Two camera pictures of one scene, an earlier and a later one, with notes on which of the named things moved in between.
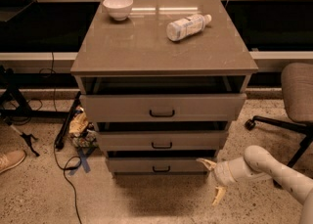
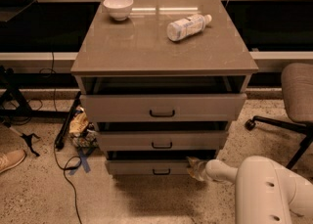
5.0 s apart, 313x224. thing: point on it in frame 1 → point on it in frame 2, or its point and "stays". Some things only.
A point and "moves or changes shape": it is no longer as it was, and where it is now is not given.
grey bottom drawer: [156, 165] moves or changes shape
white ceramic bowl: [119, 7] stays
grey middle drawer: [162, 140] stays
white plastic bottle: [186, 26] stays
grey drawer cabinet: [161, 78] stays
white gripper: [222, 173] → [211, 169]
